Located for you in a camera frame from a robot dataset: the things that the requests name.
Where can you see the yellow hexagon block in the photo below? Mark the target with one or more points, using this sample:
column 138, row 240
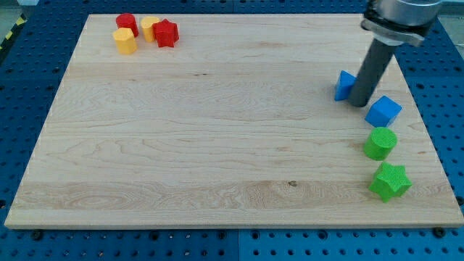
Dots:
column 125, row 40

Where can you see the yellow cylinder block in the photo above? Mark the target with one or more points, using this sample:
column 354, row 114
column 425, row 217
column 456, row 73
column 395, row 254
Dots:
column 147, row 27

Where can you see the red cylinder block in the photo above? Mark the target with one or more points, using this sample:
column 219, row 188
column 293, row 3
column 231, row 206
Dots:
column 127, row 20

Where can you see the green star block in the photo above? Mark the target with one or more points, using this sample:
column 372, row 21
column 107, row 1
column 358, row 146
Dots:
column 390, row 181

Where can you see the blue triangle block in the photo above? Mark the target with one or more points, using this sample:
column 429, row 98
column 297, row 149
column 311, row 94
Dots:
column 344, row 86

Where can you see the red star block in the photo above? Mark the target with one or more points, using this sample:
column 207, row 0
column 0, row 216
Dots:
column 165, row 33

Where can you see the light wooden board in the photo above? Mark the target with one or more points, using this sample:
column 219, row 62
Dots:
column 234, row 127

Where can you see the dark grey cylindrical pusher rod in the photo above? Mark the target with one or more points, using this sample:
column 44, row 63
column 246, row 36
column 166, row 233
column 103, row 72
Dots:
column 373, row 67

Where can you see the blue cube block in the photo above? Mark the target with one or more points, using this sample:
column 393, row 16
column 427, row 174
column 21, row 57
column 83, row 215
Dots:
column 383, row 112

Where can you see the green cylinder block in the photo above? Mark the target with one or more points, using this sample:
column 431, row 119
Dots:
column 380, row 143

